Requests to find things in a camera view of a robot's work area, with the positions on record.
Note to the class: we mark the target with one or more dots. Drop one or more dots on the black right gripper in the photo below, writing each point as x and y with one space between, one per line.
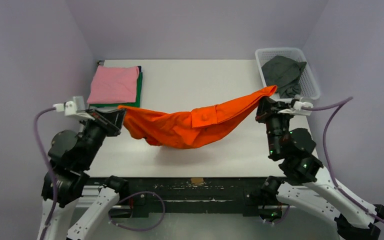
271 110

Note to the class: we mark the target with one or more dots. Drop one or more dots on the green folded t shirt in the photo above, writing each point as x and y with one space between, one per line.
136 103

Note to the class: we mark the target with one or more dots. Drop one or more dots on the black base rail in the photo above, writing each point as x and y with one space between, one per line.
196 195

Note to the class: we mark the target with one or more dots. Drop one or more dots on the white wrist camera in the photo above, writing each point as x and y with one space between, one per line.
74 108
296 106

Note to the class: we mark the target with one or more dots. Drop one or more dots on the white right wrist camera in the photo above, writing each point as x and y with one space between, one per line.
296 106

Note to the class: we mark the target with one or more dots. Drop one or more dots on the pink folded t shirt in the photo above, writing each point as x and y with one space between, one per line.
111 85

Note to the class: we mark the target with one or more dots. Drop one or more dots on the dark grey t shirt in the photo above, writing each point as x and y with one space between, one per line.
285 73

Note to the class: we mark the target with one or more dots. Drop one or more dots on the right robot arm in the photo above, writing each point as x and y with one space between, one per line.
310 185

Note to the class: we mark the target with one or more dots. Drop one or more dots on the white plastic basket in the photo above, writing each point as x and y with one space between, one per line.
309 86

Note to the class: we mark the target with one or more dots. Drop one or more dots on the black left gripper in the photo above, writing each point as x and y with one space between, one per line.
112 120

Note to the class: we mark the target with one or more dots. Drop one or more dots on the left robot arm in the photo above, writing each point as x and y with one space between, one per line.
69 158

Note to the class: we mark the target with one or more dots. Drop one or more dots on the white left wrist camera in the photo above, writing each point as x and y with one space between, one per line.
74 108

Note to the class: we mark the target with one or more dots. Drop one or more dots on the orange t shirt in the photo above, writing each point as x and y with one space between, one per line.
192 129

